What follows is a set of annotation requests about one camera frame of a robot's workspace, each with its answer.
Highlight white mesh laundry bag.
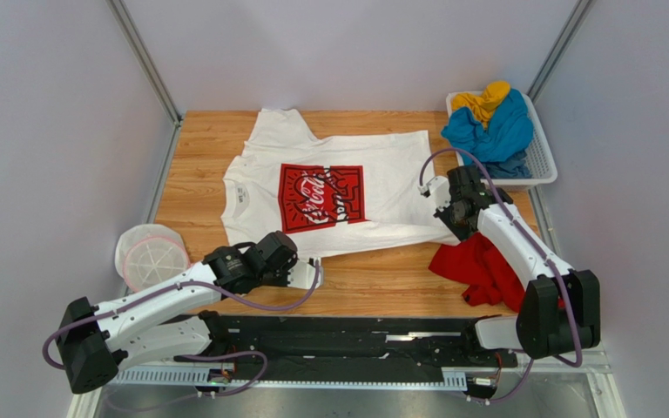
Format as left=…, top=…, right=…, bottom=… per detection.
left=114, top=224, right=191, bottom=292

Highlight white Coca-Cola print t-shirt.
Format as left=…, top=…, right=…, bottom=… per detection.
left=221, top=109, right=456, bottom=258

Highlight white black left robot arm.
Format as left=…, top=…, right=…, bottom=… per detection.
left=42, top=231, right=298, bottom=394

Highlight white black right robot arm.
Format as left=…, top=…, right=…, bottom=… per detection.
left=420, top=165, right=601, bottom=360

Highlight dark blue denim garment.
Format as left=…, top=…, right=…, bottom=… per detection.
left=483, top=151, right=532, bottom=179

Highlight red t-shirt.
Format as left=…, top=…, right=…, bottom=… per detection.
left=429, top=233, right=525, bottom=314

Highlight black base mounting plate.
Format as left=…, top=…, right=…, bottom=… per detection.
left=199, top=311, right=518, bottom=383

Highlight blue t-shirt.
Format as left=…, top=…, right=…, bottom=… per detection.
left=441, top=88, right=534, bottom=163

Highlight white plastic laundry basket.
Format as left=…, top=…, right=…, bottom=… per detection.
left=446, top=91, right=558, bottom=191

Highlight yellow t-shirt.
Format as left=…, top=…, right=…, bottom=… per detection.
left=450, top=80, right=511, bottom=128

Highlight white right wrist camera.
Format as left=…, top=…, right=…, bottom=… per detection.
left=418, top=176, right=451, bottom=211

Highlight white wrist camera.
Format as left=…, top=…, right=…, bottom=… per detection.
left=418, top=176, right=451, bottom=211
left=287, top=258, right=324, bottom=290

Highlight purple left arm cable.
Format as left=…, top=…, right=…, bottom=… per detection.
left=41, top=258, right=322, bottom=399

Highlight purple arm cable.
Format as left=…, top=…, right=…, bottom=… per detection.
left=417, top=147, right=584, bottom=405
left=41, top=258, right=322, bottom=399

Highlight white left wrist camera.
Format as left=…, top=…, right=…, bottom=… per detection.
left=287, top=258, right=324, bottom=290

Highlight aluminium frame rail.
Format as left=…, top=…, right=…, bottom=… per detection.
left=82, top=333, right=612, bottom=391

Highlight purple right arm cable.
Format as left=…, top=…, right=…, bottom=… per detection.
left=417, top=147, right=584, bottom=405

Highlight aluminium corner post right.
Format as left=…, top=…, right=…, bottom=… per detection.
left=527, top=0, right=596, bottom=100

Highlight aluminium corner post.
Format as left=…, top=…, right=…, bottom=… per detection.
left=527, top=0, right=596, bottom=100
left=106, top=0, right=183, bottom=124

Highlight aluminium corner post left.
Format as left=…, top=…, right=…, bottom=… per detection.
left=106, top=0, right=183, bottom=124

